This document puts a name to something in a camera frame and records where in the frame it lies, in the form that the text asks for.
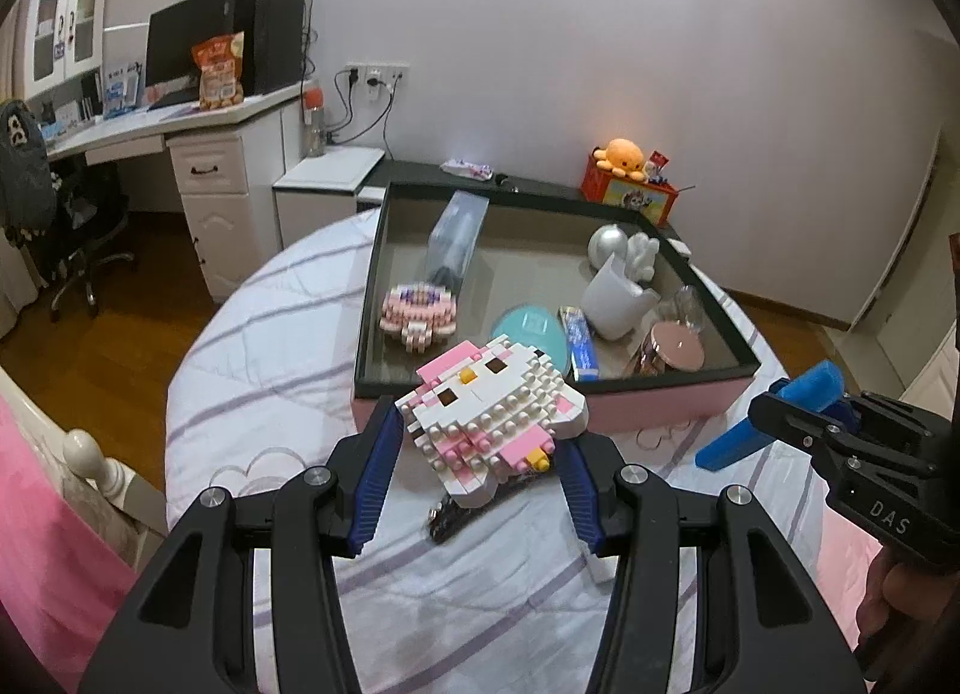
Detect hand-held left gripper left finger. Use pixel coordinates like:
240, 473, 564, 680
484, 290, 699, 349
88, 405, 406, 694

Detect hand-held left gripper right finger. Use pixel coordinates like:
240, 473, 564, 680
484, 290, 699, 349
559, 435, 860, 694

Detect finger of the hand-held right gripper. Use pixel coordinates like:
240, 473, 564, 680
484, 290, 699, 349
772, 362, 863, 432
696, 388, 826, 474

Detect pink box with dark rim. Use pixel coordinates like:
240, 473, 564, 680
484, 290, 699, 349
351, 181, 762, 432

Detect rose gold lid jar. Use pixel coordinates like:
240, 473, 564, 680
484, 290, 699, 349
634, 319, 707, 376

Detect white pink brick cat toy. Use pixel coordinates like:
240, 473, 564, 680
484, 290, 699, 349
395, 337, 590, 511

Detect blue and gold rectangular box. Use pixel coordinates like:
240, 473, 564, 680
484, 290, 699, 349
556, 304, 603, 381

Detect white claw shaped ornament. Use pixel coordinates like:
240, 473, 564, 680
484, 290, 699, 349
624, 232, 662, 284

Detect silver ball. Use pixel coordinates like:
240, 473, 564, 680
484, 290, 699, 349
587, 223, 638, 271

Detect clear package with black item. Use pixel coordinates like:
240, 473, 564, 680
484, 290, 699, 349
426, 190, 490, 290

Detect person's right hand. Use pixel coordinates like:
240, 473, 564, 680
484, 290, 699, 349
857, 548, 960, 657

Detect small black object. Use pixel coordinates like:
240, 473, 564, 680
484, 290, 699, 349
426, 472, 552, 543

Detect pink brick flower toy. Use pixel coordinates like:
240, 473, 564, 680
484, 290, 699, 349
379, 283, 460, 354

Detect white plastic cup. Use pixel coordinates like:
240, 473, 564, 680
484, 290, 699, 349
580, 253, 661, 341

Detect red printed box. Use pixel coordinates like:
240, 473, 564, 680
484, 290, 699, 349
581, 157, 680, 228

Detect orange plush toy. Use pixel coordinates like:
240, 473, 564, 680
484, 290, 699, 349
592, 139, 650, 183

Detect white drawer unit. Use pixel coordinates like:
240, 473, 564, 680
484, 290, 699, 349
169, 127, 252, 301

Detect white side table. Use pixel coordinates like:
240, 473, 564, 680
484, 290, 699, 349
271, 148, 387, 252

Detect dark low table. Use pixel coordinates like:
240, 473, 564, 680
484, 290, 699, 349
358, 160, 695, 260

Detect pink cloth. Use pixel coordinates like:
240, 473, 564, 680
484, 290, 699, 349
0, 394, 143, 694

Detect clear bottle with orange cap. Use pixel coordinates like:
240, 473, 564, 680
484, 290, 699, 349
302, 82, 329, 158

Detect black office chair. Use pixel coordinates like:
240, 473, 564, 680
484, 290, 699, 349
45, 161, 136, 320

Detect white desk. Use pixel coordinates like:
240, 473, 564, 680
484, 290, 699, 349
45, 82, 316, 301

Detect orange snack bag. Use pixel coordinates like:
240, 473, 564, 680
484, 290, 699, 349
191, 32, 247, 112

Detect black computer tower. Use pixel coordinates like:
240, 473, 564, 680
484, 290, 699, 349
232, 0, 308, 97

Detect blue white boxes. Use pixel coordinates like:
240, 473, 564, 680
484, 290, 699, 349
101, 64, 145, 117

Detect black jacket with white print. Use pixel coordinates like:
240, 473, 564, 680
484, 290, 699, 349
0, 100, 57, 245

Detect black computer monitor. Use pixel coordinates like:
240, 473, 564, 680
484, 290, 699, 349
144, 0, 245, 111

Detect white hutch cabinet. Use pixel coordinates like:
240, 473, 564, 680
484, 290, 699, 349
22, 0, 110, 98

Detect cream bed post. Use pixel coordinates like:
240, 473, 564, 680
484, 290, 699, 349
0, 364, 170, 552

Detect white charger with cable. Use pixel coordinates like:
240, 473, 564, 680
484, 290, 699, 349
349, 74, 402, 143

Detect black power cable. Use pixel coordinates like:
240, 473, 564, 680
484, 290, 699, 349
324, 67, 361, 140

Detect white wall socket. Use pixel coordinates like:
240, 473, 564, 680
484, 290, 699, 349
346, 64, 411, 91

